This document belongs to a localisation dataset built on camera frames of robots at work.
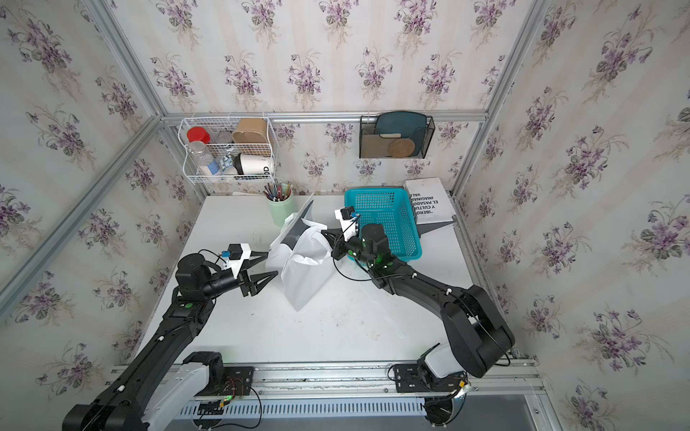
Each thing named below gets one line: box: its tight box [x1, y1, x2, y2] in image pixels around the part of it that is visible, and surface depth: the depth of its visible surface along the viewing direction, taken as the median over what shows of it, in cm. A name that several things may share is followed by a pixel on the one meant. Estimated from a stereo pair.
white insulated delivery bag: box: [265, 193, 337, 312], surface depth 78 cm
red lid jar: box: [186, 126, 212, 145], surface depth 94 cm
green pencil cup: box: [265, 183, 293, 228], surface depth 101 cm
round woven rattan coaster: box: [388, 138, 416, 159], surface depth 100 cm
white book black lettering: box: [403, 177, 457, 225], surface depth 109 cm
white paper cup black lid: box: [235, 152, 273, 176], surface depth 95 cm
